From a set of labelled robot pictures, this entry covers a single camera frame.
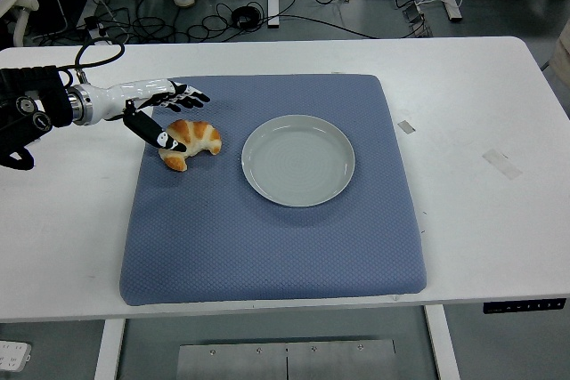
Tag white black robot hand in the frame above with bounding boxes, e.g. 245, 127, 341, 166
90, 78, 211, 153

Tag golden striped croissant bread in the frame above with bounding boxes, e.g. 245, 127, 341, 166
159, 119, 224, 173

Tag round grey plate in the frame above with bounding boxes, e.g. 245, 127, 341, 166
240, 114, 357, 209

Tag blue quilted mat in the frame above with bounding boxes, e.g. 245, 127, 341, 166
118, 73, 429, 308

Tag white table leg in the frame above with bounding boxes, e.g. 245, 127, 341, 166
93, 318, 127, 380
422, 303, 461, 380

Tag white power strip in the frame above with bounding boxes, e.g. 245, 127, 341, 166
0, 339, 33, 372

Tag large grey tape strip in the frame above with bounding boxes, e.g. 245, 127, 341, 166
481, 149, 524, 181

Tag beige fabric object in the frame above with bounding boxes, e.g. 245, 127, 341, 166
541, 19, 570, 83

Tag black table control panel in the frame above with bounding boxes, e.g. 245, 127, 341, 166
483, 297, 567, 315

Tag tangled black floor cable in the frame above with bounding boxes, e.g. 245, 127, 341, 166
100, 0, 379, 45

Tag white curved tube frame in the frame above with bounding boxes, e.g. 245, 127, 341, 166
0, 0, 40, 47

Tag coiled black cable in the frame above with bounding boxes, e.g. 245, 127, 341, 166
231, 4, 263, 29

